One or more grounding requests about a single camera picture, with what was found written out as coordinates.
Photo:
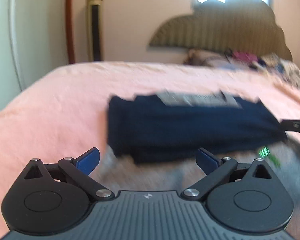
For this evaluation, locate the brown wooden door frame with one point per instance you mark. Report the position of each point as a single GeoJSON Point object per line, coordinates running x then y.
{"type": "Point", "coordinates": [69, 33]}

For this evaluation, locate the pink bed sheet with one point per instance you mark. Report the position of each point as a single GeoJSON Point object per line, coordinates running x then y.
{"type": "Point", "coordinates": [64, 115]}

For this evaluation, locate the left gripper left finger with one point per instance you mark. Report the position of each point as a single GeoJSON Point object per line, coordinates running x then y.
{"type": "Point", "coordinates": [88, 161]}

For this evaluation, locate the grey and navy sweater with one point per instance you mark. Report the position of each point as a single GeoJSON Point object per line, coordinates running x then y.
{"type": "Point", "coordinates": [152, 140]}

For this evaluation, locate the magenta garment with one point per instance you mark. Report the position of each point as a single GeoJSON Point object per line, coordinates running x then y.
{"type": "Point", "coordinates": [245, 57]}

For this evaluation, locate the patterned clothes pile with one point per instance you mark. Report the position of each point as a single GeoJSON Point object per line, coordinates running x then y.
{"type": "Point", "coordinates": [286, 70]}

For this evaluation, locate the white glass wardrobe door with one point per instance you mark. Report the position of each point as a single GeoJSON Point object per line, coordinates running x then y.
{"type": "Point", "coordinates": [32, 43]}

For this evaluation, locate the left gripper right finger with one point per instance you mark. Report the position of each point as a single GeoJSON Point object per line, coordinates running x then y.
{"type": "Point", "coordinates": [207, 161]}

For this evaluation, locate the olive padded headboard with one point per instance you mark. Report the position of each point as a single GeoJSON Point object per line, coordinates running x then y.
{"type": "Point", "coordinates": [239, 25]}

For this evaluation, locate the gold tower air conditioner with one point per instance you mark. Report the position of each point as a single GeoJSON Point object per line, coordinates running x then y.
{"type": "Point", "coordinates": [94, 30]}

